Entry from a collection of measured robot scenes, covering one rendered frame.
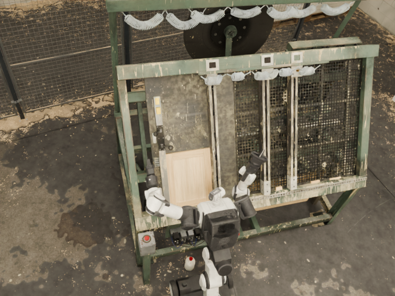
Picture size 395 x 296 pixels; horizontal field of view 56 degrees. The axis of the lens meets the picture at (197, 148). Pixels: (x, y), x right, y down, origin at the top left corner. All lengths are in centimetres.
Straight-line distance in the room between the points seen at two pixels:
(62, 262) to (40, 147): 150
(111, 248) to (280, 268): 173
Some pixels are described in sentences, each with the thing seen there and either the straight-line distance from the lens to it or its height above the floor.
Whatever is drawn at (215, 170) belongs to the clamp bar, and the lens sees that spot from 304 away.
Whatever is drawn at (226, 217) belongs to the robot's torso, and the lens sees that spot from 256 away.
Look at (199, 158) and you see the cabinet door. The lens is 303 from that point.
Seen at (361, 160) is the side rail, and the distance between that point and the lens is 378.
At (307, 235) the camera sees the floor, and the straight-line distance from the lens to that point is 435.
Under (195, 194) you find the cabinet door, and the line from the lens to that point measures 313.
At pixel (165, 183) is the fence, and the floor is 111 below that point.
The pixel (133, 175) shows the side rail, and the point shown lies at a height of 121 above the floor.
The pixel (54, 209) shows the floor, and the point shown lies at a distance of 426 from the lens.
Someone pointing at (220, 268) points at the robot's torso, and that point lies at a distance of 276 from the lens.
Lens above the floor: 360
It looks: 50 degrees down
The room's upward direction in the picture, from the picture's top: 10 degrees clockwise
